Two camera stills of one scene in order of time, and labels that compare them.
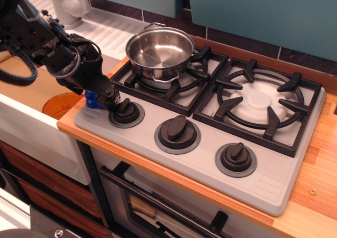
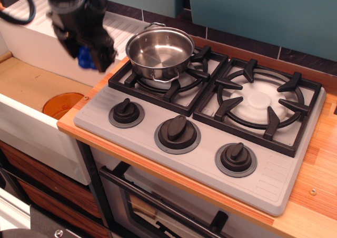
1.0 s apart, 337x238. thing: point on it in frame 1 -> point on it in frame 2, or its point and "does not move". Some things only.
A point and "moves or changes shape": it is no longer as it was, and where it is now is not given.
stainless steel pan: x=158 y=52 does not move
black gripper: x=87 y=72 -> x=87 y=28
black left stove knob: x=125 y=114 does not move
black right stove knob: x=236 y=160 does not move
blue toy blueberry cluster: x=91 y=100 moves or changes shape
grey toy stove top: x=237 y=127 does not move
